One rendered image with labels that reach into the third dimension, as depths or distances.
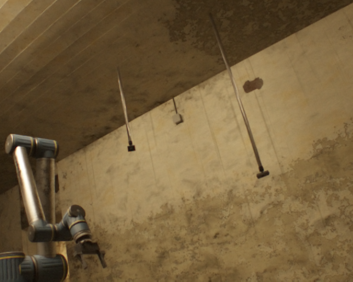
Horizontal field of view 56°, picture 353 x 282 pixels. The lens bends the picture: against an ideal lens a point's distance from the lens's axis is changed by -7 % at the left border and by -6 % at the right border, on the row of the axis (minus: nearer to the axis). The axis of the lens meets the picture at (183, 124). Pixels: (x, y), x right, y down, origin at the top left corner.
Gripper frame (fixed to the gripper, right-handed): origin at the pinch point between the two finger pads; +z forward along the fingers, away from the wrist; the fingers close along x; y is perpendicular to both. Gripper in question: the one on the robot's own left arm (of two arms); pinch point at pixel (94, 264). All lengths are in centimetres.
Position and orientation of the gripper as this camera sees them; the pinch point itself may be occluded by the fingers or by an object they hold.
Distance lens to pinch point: 201.0
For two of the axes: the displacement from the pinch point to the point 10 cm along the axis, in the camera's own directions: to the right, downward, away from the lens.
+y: 6.1, -7.4, -2.7
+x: 6.2, 2.4, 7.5
